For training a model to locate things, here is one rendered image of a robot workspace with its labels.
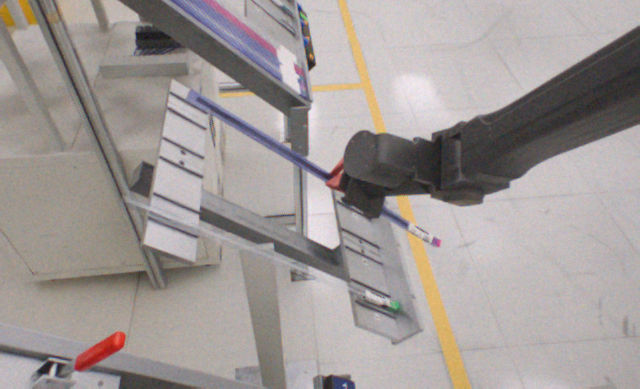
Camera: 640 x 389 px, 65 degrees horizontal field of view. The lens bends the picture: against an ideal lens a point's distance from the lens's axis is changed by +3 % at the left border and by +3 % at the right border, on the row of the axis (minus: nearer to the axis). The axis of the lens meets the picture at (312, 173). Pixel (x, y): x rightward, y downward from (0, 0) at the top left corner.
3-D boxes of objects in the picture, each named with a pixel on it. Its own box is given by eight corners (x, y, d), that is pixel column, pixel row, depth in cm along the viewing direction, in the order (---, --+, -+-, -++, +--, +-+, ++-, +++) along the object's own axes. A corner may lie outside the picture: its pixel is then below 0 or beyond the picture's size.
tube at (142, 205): (391, 304, 88) (396, 302, 87) (393, 312, 87) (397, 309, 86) (122, 196, 60) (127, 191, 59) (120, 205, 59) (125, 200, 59)
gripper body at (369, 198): (336, 200, 66) (374, 198, 60) (359, 135, 69) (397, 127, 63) (369, 219, 69) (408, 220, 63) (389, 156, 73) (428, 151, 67)
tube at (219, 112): (435, 239, 88) (440, 240, 87) (433, 247, 88) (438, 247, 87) (189, 90, 64) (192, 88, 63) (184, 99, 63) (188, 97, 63)
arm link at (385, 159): (491, 203, 54) (491, 129, 56) (418, 181, 47) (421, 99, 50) (408, 213, 63) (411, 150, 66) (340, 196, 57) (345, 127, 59)
